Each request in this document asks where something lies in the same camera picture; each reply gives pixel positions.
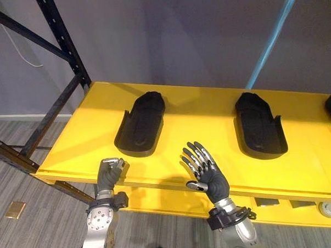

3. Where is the white cable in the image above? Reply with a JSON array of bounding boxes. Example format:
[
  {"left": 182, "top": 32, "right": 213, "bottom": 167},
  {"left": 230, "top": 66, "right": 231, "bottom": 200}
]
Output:
[{"left": 2, "top": 22, "right": 44, "bottom": 69}]

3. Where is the black metal shelf frame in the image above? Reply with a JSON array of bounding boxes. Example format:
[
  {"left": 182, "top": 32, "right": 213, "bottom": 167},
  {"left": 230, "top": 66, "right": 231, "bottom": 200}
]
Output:
[{"left": 0, "top": 0, "right": 126, "bottom": 211}]

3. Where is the yellow lower shelf board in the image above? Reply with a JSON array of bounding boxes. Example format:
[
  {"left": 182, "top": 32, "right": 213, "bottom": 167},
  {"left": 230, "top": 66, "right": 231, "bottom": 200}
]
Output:
[{"left": 117, "top": 174, "right": 331, "bottom": 239}]

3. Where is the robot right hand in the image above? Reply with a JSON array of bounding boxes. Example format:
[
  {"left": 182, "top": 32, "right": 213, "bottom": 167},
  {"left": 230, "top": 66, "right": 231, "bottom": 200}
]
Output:
[{"left": 178, "top": 139, "right": 231, "bottom": 204}]

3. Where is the yellow shelf board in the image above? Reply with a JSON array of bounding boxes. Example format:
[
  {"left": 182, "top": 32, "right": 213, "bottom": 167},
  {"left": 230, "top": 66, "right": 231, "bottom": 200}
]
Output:
[
  {"left": 26, "top": 71, "right": 331, "bottom": 218},
  {"left": 117, "top": 174, "right": 331, "bottom": 239}
]

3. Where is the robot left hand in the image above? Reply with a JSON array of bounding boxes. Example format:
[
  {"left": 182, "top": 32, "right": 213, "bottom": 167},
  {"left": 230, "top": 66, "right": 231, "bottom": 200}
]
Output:
[{"left": 95, "top": 156, "right": 131, "bottom": 192}]

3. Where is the grey round part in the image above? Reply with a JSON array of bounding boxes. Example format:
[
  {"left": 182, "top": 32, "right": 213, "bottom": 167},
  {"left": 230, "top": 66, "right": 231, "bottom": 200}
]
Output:
[{"left": 318, "top": 201, "right": 331, "bottom": 218}]

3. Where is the brass floor plate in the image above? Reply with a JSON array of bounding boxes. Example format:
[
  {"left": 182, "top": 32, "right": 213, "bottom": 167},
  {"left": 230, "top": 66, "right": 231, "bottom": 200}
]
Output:
[{"left": 4, "top": 201, "right": 27, "bottom": 220}]

